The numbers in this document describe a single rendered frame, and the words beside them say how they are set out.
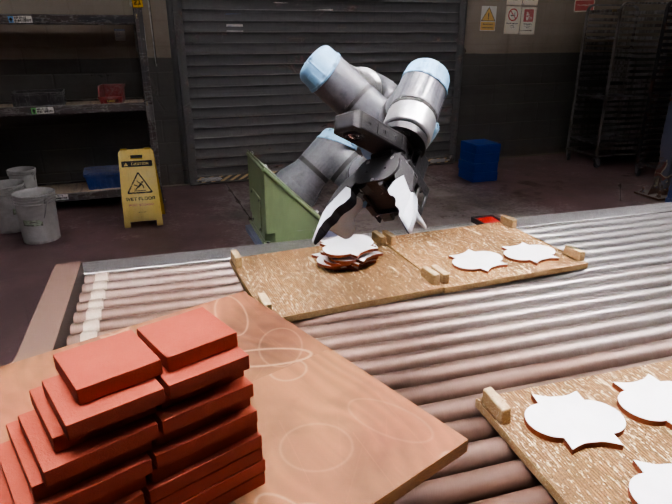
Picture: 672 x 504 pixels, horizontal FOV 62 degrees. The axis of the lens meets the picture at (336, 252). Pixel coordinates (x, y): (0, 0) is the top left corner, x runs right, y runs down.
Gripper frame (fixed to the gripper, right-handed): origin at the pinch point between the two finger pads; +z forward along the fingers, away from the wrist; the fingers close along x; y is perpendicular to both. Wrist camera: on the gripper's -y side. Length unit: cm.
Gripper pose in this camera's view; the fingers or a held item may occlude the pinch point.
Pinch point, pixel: (354, 236)
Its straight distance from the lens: 70.4
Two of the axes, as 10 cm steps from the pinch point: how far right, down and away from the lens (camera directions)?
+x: -7.8, 0.8, 6.2
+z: -3.3, 7.9, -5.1
